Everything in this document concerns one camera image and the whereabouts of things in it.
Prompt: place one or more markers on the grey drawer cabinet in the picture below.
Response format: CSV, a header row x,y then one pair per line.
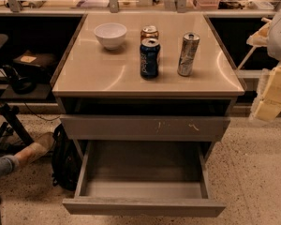
x,y
97,81

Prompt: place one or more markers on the black headphones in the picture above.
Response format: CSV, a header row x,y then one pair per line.
x,y
20,85

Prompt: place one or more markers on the tan shoe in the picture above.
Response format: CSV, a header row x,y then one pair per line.
x,y
35,150

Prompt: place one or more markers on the white ceramic bowl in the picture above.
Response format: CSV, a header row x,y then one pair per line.
x,y
110,35

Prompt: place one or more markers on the dark box with label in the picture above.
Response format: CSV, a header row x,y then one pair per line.
x,y
44,60

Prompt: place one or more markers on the black chair base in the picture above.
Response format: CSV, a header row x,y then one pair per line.
x,y
11,125

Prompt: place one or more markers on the padded gripper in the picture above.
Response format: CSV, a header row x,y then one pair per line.
x,y
280,37

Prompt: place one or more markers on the white stick with tip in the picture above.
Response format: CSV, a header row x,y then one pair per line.
x,y
247,56

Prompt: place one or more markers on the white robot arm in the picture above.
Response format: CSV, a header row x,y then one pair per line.
x,y
274,40

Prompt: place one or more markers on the black backpack on floor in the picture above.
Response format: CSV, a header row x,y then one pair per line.
x,y
66,161

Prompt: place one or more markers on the orange soda can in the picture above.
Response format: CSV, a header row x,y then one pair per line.
x,y
149,31

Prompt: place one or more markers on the tall silver can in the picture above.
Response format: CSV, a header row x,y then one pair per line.
x,y
190,45

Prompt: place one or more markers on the blue Pepsi can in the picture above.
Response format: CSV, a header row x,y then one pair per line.
x,y
149,58

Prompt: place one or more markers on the open grey bottom drawer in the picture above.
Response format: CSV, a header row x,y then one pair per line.
x,y
143,179

